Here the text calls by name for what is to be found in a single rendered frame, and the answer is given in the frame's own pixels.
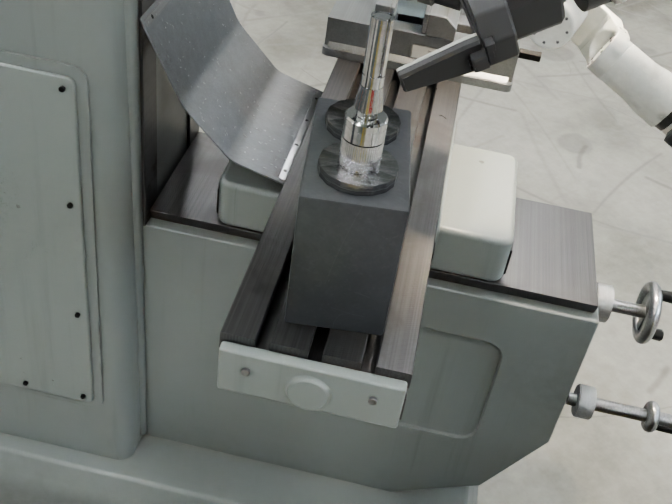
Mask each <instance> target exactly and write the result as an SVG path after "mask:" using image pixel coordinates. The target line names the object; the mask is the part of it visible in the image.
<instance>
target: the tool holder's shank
mask: <svg viewBox="0 0 672 504"><path fill-rule="evenodd" d="M394 21H395V16H394V15H393V14H391V13H389V12H386V11H374V12H372V13H371V17H370V23H369V30H368V36H367V43H366V49H365V56H364V62H363V69H362V75H361V82H360V85H359V88H358V91H357V94H356V97H355V101H354V104H353V106H354V108H355V109H356V110H357V111H356V114H357V115H358V116H359V117H360V118H362V119H365V120H373V119H375V118H377V116H378V113H380V112H382V110H383V85H384V79H385V74H386V68H387V62H388V56H389V50H390V45H391V39H392V33H393V27H394Z"/></svg>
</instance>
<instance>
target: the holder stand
mask: <svg viewBox="0 0 672 504"><path fill-rule="evenodd" d="M354 101H355V99H346V100H334V99H327V98H321V97H320V98H318V99H317V101H316V106H315V111H314V116H313V122H312V127H311V132H310V138H309V143H308V148H307V153H306V159H305V164H304V169H303V175H302V180H301V185H300V190H299V196H298V204H297V212H296V221H295V230H294V238H293V247H292V256H291V264H290V273H289V282H288V290H287V299H286V308H285V316H284V319H285V322H288V323H295V324H302V325H310V326H317V327H324V328H331V329H338V330H345V331H352V332H359V333H367V334H374V335H382V334H383V333H384V329H385V325H386V320H387V316H388V311H389V306H390V302H391V297H392V292H393V288H394V283H395V278H396V274H397V269H398V264H399V260H400V255H401V250H402V246H403V241H404V236H405V232H406V227H407V222H408V218H409V213H410V161H411V111H409V110H403V109H396V108H390V107H387V106H385V105H383V111H384V112H385V113H386V114H387V116H388V125H387V131H386V136H385V142H384V147H383V153H382V158H381V163H380V168H379V169H378V170H377V171H376V172H373V173H370V174H355V173H352V172H349V171H347V170H345V169H344V168H342V167H341V166H340V164H339V162H338V156H339V149H340V142H341V135H342V129H343V122H344V115H345V111H346V110H347V109H348V108H349V107H351V106H353V104H354Z"/></svg>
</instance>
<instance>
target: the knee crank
mask: <svg viewBox="0 0 672 504"><path fill-rule="evenodd" d="M566 405H570V406H571V413H572V415H573V417H578V418H582V419H587V420H589V419H591V417H592V416H593V413H594V411H597V412H602V413H606V414H611V415H615V416H620V417H624V418H629V419H633V420H638V421H641V427H642V429H643V430H644V431H645V432H647V433H651V432H653V431H655V430H657V431H660V432H664V433H668V434H672V414H667V413H663V412H661V410H660V406H659V404H658V403H657V402H655V401H648V402H647V403H646V404H645V405H644V407H643V408H640V407H636V406H631V405H627V404H622V403H618V402H613V401H609V400H604V399H600V398H597V390H596V388H595V387H592V386H588V385H583V384H578V385H577V386H576V388H575V391H574V393H573V392H570V393H569V395H568V398H567V400H566Z"/></svg>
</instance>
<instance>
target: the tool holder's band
mask: <svg viewBox="0 0 672 504"><path fill-rule="evenodd" d="M356 111H357V110H356V109H355V108H354V106H351V107H349V108H348V109H347V110H346V111H345V115H344V123H345V125H346V126H347V127H348V128H350V129H351V130H353V131H355V132H358V133H362V134H378V133H381V132H383V131H385V130H386V128H387V125H388V116H387V114H386V113H385V112H384V111H383V110H382V112H380V113H378V116H377V118H375V119H373V120H365V119H362V118H360V117H359V116H358V115H357V114H356Z"/></svg>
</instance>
